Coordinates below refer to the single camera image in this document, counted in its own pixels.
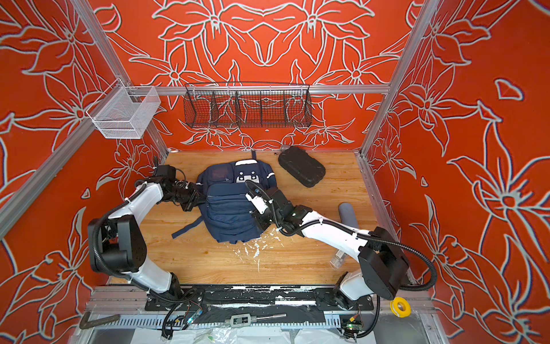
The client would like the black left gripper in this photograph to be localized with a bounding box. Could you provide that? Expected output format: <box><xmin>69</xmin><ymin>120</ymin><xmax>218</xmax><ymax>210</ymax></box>
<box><xmin>165</xmin><ymin>182</ymin><xmax>210</xmax><ymax>211</ymax></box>

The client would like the navy blue student backpack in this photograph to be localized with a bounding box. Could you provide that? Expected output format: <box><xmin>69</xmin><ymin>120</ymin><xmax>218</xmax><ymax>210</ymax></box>
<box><xmin>172</xmin><ymin>152</ymin><xmax>276</xmax><ymax>245</ymax></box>

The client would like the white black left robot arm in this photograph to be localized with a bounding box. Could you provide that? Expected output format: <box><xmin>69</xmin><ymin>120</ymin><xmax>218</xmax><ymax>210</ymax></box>
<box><xmin>88</xmin><ymin>177</ymin><xmax>206</xmax><ymax>304</ymax></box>

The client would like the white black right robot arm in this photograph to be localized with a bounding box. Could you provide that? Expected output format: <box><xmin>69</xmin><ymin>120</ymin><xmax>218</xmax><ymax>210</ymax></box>
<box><xmin>246</xmin><ymin>182</ymin><xmax>438</xmax><ymax>300</ymax></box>

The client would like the black hard zip case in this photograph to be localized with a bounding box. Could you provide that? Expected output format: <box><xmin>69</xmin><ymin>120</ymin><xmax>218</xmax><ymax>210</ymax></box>
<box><xmin>278</xmin><ymin>146</ymin><xmax>326</xmax><ymax>188</ymax></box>

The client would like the grey blue glasses case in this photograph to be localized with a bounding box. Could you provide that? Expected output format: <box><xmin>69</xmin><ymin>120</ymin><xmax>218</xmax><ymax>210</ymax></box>
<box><xmin>338</xmin><ymin>202</ymin><xmax>360</xmax><ymax>229</ymax></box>

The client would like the yellow tape roll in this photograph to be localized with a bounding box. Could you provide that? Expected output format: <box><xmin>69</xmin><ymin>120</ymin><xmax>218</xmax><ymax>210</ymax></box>
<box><xmin>390</xmin><ymin>297</ymin><xmax>412</xmax><ymax>318</ymax></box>

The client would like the brown bent metal bar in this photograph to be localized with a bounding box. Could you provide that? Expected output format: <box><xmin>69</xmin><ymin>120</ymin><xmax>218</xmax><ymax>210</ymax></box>
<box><xmin>79</xmin><ymin>311</ymin><xmax>121</xmax><ymax>330</ymax></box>

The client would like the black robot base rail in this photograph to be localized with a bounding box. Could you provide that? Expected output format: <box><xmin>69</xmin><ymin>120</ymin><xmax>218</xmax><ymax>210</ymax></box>
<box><xmin>145</xmin><ymin>284</ymin><xmax>375</xmax><ymax>312</ymax></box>

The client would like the black wire wall basket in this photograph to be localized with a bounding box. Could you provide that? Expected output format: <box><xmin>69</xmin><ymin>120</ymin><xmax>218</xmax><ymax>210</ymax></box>
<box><xmin>183</xmin><ymin>83</ymin><xmax>313</xmax><ymax>129</ymax></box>

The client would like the white wire mesh basket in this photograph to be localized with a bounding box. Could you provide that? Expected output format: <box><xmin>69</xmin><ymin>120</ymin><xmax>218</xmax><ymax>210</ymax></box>
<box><xmin>87</xmin><ymin>87</ymin><xmax>160</xmax><ymax>139</ymax></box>

